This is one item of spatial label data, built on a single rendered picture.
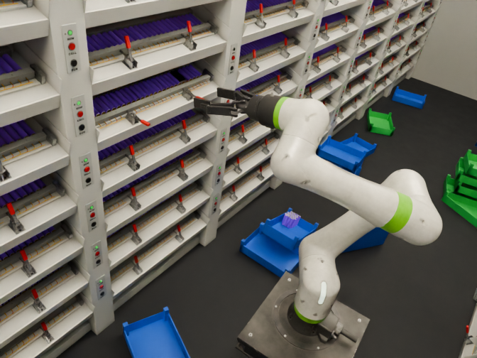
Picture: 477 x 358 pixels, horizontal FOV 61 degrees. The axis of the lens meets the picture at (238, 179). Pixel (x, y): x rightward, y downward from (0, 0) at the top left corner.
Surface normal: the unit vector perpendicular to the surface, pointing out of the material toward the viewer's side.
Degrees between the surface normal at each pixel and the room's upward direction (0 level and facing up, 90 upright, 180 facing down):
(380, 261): 0
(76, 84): 90
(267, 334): 2
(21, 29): 108
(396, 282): 0
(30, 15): 18
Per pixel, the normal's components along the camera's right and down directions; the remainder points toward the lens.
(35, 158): 0.37, -0.61
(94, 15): 0.71, 0.67
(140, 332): 0.12, -0.79
